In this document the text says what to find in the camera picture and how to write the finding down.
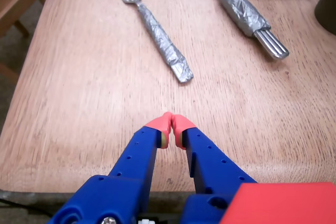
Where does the red camera mount bracket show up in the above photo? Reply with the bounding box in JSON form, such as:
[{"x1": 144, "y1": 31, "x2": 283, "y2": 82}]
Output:
[{"x1": 219, "y1": 182, "x2": 336, "y2": 224}]

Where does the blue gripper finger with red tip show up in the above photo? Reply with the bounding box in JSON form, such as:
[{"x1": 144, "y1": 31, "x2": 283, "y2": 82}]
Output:
[
  {"x1": 171, "y1": 114, "x2": 258, "y2": 224},
  {"x1": 47, "y1": 112, "x2": 173, "y2": 224}
]

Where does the knife with duct-taped handle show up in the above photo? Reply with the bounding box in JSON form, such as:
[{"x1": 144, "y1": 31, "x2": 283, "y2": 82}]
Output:
[{"x1": 199, "y1": 0, "x2": 290, "y2": 61}]

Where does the fork with duct-taped handle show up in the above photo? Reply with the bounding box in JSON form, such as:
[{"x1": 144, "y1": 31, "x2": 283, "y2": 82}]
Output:
[{"x1": 112, "y1": 0, "x2": 194, "y2": 83}]

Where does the tall dark gray cup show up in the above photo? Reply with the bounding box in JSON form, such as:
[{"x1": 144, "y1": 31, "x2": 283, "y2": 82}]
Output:
[{"x1": 314, "y1": 0, "x2": 336, "y2": 36}]

